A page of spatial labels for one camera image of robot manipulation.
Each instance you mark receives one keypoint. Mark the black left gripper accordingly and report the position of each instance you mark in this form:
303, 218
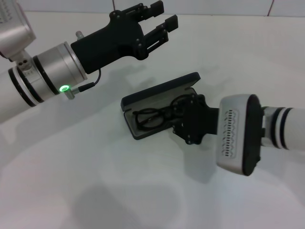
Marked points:
109, 45

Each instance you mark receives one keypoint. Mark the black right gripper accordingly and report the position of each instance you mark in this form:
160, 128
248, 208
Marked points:
200, 119

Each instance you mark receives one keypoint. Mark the black glasses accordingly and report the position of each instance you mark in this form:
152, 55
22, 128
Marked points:
166, 112

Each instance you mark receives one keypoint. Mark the black glasses case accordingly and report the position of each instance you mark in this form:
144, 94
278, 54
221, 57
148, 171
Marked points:
162, 87

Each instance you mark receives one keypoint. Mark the white silver robot right arm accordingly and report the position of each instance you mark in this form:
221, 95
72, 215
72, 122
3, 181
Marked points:
293, 128

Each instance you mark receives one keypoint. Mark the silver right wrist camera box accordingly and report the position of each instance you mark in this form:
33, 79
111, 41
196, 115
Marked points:
231, 133

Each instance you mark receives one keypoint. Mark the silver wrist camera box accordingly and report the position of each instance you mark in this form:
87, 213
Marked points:
231, 133
14, 28

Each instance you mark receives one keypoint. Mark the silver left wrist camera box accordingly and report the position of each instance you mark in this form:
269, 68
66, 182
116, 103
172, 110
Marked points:
14, 28

